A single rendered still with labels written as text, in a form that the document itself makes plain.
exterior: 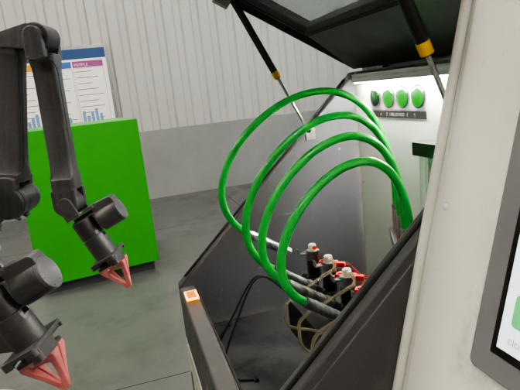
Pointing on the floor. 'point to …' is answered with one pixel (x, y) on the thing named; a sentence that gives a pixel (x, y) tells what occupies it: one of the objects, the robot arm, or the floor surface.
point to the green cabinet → (55, 246)
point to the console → (463, 201)
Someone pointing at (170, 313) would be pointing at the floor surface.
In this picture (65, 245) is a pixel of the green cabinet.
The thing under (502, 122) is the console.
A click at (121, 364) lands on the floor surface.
